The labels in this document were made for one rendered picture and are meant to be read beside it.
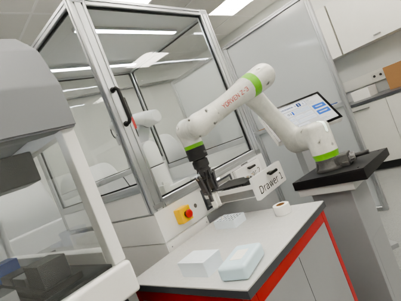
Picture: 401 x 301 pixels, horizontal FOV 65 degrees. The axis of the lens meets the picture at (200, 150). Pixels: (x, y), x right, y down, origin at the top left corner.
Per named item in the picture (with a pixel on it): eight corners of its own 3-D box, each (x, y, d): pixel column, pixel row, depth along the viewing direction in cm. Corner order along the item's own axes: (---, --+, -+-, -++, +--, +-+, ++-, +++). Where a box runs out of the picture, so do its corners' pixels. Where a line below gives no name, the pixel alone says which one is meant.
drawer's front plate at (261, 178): (286, 179, 164) (278, 160, 164) (260, 200, 143) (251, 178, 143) (283, 180, 166) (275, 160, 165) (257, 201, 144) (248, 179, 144)
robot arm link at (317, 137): (322, 156, 169) (309, 123, 170) (345, 151, 155) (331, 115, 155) (305, 163, 164) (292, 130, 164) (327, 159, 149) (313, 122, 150)
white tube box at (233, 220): (246, 219, 143) (243, 211, 143) (236, 227, 137) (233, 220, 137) (226, 221, 152) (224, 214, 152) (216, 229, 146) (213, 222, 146)
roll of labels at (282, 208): (292, 208, 134) (289, 199, 134) (290, 214, 127) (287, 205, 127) (277, 212, 137) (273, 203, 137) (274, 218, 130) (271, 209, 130)
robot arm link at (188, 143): (188, 118, 152) (169, 125, 147) (199, 111, 141) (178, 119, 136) (199, 145, 152) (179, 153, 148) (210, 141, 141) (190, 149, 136)
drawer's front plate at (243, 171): (264, 173, 209) (258, 157, 209) (241, 188, 188) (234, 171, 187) (261, 173, 210) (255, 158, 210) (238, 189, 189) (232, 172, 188)
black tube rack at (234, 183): (264, 183, 167) (260, 172, 166) (247, 196, 154) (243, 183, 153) (233, 190, 182) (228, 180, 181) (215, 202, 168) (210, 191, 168)
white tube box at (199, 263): (224, 263, 105) (218, 248, 105) (208, 278, 99) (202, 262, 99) (198, 263, 114) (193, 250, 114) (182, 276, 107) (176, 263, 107)
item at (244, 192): (281, 178, 164) (277, 168, 164) (257, 196, 145) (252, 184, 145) (224, 191, 191) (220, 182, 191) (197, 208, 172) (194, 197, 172)
